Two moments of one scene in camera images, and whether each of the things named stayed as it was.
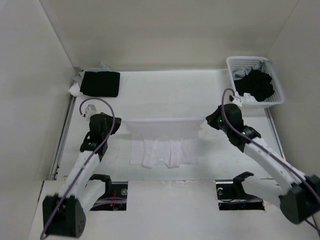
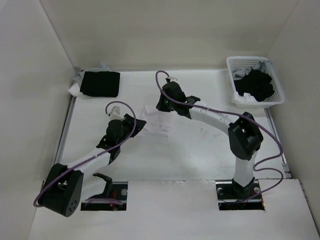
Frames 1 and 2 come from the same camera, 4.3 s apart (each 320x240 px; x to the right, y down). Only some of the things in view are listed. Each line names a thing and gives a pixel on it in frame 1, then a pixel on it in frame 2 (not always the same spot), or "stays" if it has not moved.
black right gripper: (211, 119) → (160, 106)
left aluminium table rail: (67, 120) stays
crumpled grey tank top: (239, 72) stays
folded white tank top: (74, 90) stays
